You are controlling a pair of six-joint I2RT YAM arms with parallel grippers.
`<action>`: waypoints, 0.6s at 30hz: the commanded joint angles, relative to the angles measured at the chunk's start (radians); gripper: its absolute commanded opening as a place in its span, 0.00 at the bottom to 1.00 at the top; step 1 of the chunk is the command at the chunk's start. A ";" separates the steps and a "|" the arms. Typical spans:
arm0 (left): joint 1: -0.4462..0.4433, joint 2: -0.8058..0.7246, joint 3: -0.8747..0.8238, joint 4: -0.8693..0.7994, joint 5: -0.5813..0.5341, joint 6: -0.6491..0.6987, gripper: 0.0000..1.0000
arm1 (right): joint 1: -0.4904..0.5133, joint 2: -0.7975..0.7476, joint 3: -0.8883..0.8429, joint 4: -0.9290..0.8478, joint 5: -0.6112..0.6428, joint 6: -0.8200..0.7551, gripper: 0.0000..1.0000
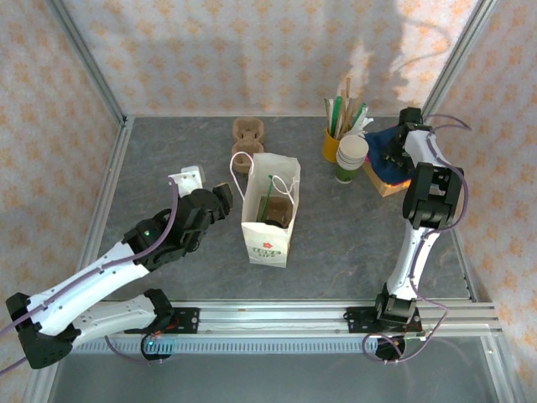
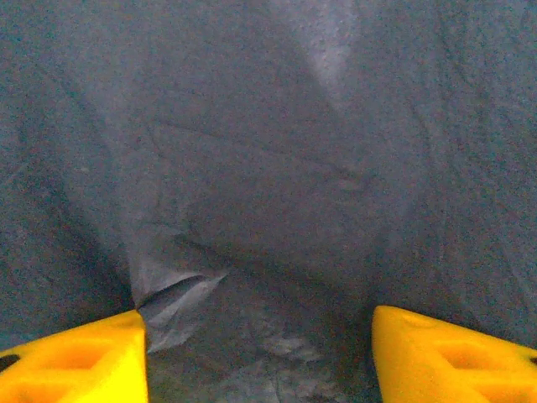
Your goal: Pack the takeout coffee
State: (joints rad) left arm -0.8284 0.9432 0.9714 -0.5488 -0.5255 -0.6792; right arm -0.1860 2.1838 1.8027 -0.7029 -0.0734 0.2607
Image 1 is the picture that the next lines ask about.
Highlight wooden stir stick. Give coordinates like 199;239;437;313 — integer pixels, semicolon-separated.
351;96;364;131
343;76;352;135

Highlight stack of paper cups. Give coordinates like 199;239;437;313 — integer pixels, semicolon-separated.
335;133;371;186

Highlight grey slotted cable duct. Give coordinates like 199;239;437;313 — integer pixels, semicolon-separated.
62;338;381;356

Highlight stack of coloured napkins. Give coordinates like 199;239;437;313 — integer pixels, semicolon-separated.
363;125;414;182

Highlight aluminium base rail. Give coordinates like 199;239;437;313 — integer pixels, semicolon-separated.
45;298;503;337

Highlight stack of pulp cup carriers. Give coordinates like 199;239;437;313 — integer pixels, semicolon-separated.
232;117;267;177

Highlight thin green straw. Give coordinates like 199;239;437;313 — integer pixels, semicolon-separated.
258;172;274;222

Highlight white paper takeout bag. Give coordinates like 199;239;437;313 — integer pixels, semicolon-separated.
228;151;302;270

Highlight yellow holder cup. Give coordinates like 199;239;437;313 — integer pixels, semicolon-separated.
321;125;344;164

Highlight brown pulp cup carrier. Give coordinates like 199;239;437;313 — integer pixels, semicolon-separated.
262;195;295;228

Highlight aluminium frame post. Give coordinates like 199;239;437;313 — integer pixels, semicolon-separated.
419;0;501;123
20;364;64;403
482;335;528;403
44;0;129;127

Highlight aluminium side rail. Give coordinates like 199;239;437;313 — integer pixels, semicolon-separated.
54;117;136;304

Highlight colourful paper napkin stack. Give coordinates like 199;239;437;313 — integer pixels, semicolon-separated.
362;161;414;199

